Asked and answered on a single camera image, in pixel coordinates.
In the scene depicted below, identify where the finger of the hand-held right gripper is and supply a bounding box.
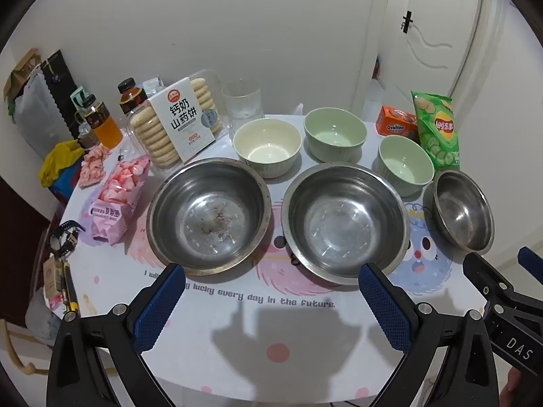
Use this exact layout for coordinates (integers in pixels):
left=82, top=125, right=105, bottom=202
left=517, top=246, right=543, bottom=302
left=462, top=253, right=520, bottom=306

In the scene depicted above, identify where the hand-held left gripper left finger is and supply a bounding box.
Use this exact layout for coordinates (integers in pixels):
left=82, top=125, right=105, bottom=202
left=46, top=263, right=187, bottom=407

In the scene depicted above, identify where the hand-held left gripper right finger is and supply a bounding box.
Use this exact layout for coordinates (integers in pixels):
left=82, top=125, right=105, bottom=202
left=358, top=262, right=499, bottom=407

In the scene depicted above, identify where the small steel bowl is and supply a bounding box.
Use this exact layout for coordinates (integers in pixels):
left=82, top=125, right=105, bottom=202
left=433, top=170, right=495, bottom=253

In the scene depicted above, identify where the rusty rim large steel bowl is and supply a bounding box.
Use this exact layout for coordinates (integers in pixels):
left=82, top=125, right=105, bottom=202
left=146, top=158, right=272, bottom=276

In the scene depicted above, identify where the small green ribbed ceramic bowl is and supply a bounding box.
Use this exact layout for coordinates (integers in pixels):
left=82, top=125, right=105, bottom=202
left=377, top=136, right=436, bottom=198

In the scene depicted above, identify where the large green ribbed ceramic bowl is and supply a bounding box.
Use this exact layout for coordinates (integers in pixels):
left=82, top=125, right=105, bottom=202
left=304, top=107, right=368, bottom=163

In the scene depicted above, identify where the cream ribbed ceramic bowl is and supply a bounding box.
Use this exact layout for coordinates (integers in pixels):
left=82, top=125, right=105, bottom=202
left=233, top=118, right=303, bottom=179

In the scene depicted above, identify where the person's right hand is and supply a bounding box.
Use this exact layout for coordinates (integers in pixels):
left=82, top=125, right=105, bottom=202
left=507, top=367, right=527, bottom=407

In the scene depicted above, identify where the printed white tablecloth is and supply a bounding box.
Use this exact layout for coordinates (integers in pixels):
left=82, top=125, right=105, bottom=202
left=57, top=114, right=489, bottom=407

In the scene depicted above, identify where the yellow black utility knife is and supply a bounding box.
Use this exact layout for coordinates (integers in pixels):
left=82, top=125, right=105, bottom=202
left=61, top=258, right=81, bottom=321

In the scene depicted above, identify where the small cardboard box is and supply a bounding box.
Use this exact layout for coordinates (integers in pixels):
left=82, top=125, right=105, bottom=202
left=42, top=256, right=64, bottom=298

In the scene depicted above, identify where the pink strawberry snack bag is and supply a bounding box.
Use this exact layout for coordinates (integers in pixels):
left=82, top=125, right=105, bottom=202
left=80, top=157, right=152, bottom=246

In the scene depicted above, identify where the black wristwatch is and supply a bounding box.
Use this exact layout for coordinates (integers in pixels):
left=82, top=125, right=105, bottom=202
left=50, top=219, right=86, bottom=257

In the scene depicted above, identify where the wooden chair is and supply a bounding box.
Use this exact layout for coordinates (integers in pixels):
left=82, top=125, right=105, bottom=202
left=0, top=318, right=44, bottom=379

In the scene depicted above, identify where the clear packet of pink snacks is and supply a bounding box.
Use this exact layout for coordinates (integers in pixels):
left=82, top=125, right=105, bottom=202
left=78, top=143, right=112, bottom=188

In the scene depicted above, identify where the green chip bag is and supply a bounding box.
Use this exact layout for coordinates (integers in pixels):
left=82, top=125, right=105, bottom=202
left=410, top=90, right=461, bottom=171

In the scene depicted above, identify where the yellow plastic bag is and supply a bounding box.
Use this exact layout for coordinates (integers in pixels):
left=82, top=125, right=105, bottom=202
left=39, top=140, right=84, bottom=188

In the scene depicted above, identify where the orange snack box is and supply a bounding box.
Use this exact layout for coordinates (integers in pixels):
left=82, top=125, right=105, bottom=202
left=376, top=106, right=419, bottom=140

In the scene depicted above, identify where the clear tray of round biscuits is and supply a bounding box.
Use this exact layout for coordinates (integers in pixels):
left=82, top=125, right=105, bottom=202
left=127, top=69, right=226, bottom=171

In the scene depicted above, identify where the orange juice bottle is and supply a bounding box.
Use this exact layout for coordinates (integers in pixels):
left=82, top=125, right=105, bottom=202
left=82, top=95, right=124, bottom=150

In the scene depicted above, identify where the white door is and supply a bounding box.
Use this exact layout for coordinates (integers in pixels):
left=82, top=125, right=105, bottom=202
left=373, top=0, right=510, bottom=121

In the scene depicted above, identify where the dark bottle with orange cap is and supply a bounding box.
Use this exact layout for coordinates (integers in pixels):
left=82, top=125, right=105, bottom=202
left=117, top=77, right=148, bottom=115

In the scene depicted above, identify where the clear glass cup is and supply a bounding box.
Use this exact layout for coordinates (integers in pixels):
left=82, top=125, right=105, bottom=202
left=221, top=78, right=264, bottom=130

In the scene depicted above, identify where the black paper bag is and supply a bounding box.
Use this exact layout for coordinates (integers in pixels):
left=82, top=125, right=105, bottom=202
left=25, top=49, right=75, bottom=157

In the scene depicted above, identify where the brown paper bag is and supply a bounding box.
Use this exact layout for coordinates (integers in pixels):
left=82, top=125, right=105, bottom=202
left=3, top=49, right=41, bottom=103

